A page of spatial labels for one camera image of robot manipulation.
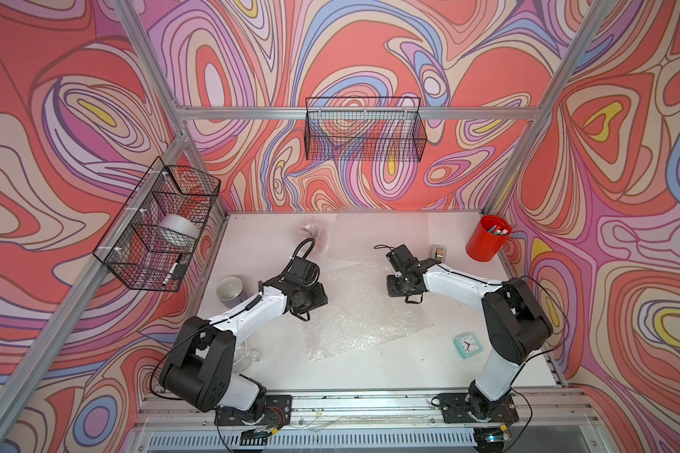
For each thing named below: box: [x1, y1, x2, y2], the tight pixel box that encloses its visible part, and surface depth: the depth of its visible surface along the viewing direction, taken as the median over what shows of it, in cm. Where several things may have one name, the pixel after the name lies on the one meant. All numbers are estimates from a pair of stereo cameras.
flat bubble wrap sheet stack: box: [326, 212, 431, 265], surface depth 114 cm
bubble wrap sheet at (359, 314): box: [304, 260, 434, 364], surface depth 91 cm
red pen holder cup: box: [465, 214, 512, 263], surface depth 101 cm
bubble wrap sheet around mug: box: [300, 222, 325, 240], surface depth 106 cm
